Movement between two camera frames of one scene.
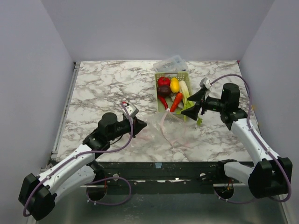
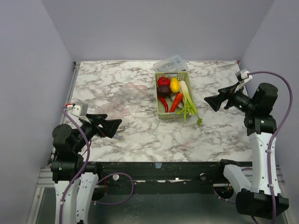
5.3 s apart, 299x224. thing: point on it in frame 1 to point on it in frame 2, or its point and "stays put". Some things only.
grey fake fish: [181, 103] stays put
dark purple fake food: [163, 91] stays put
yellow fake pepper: [174, 85] stays put
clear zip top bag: [167, 131] to [124, 103]
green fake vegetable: [187, 103] stays put
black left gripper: [137, 126] to [110, 126]
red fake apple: [163, 81] stays put
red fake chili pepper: [164, 101] stays put
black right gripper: [201, 105] to [226, 98]
